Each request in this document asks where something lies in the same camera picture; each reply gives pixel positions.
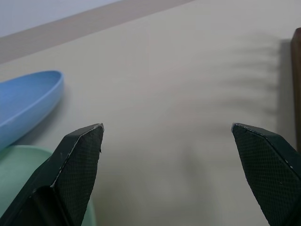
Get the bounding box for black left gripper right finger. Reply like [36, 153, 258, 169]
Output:
[231, 122, 301, 226]

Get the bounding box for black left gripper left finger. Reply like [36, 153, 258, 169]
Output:
[0, 122, 105, 226]

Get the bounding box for green plate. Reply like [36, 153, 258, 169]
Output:
[0, 145, 96, 226]

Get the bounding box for blue plate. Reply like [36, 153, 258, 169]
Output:
[0, 70, 64, 150]

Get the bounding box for brown wooden dish rack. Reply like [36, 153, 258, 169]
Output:
[291, 27, 301, 153]

